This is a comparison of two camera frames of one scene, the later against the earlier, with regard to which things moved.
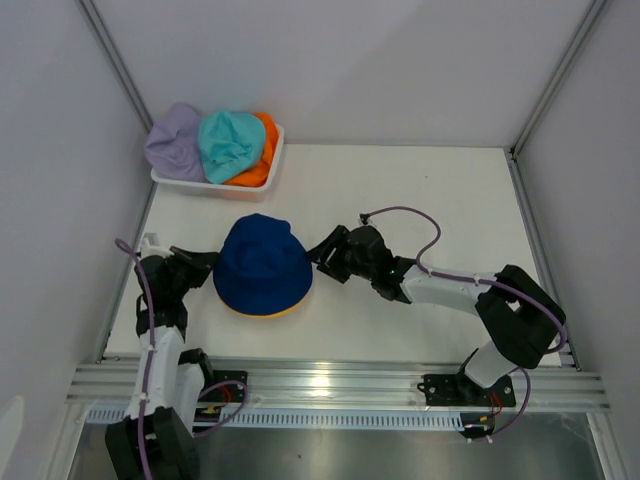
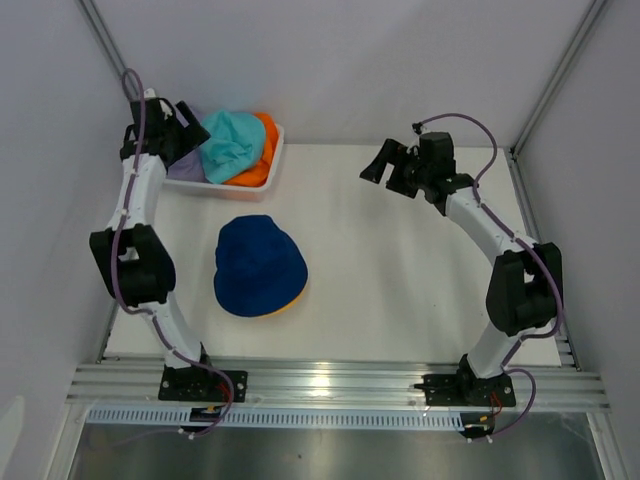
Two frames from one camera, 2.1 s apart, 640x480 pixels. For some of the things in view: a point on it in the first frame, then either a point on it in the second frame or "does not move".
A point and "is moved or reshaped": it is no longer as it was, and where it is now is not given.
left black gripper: (201, 263) to (194, 135)
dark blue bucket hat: (262, 266) does not move
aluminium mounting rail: (552, 383) does not move
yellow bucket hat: (273, 314) is moved or reshaped
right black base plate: (459, 390) does not move
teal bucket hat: (230, 142) does not move
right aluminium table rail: (543, 261) does not move
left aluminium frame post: (94, 21) does not move
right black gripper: (320, 253) to (388, 154)
